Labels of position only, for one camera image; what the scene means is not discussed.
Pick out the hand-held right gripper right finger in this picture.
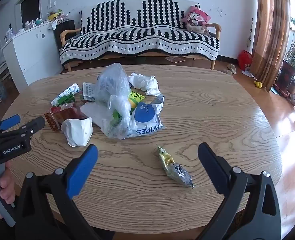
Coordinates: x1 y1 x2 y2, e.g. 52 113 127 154
197 142 281 240

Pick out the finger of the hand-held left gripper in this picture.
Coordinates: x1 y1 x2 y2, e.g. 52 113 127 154
0 116 45 144
0 114 21 136

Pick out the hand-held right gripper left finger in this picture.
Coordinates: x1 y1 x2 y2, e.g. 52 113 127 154
14 144 115 240

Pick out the yellow silver wrapper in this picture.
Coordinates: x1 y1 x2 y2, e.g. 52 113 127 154
157 145 194 189

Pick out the person's left hand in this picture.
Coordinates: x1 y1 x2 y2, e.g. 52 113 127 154
0 160 17 219

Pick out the red packaging box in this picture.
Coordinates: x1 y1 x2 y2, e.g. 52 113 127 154
44 102 88 132

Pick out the white crumpled tissue pack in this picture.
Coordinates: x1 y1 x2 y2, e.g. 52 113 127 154
61 117 93 147

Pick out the white plastic sheet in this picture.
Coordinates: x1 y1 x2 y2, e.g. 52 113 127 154
80 102 108 130

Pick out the white printed box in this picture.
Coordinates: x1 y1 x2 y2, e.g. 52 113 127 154
82 82 98 103

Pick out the white cabinet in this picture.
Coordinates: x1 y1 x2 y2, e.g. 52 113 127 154
2 20 63 85

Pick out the white and blue wipes packet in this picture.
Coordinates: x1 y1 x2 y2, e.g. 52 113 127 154
127 94 167 138

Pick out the clear plastic bag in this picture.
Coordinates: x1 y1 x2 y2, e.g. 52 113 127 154
95 63 135 139

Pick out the yellow and green packet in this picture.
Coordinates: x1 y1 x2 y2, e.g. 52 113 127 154
129 90 146 108

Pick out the black stand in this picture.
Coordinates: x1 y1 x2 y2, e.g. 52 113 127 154
53 20 76 53

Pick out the group of small bottles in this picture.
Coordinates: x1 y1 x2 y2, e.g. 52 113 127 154
4 17 44 42

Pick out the wooden sofa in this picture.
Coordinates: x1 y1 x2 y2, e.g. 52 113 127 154
59 2 221 72

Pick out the crumpled white tissue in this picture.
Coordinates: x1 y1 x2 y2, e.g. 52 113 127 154
128 72 161 97

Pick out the red bag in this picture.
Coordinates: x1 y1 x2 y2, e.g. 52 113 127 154
238 50 253 71

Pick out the magazine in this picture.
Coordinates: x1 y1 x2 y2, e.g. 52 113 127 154
164 56 185 64

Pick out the pile of colourful clutter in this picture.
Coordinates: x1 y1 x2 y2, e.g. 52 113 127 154
48 9 68 30

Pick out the beige plush toy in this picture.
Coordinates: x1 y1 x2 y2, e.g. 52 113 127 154
187 24 211 36

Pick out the black and white striped blanket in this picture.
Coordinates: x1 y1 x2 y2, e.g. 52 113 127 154
60 0 220 65

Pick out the brown patterned curtain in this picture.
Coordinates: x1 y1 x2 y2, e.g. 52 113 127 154
252 0 292 93

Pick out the pink cartoon pillow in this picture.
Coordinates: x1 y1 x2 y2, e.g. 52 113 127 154
181 5 212 30

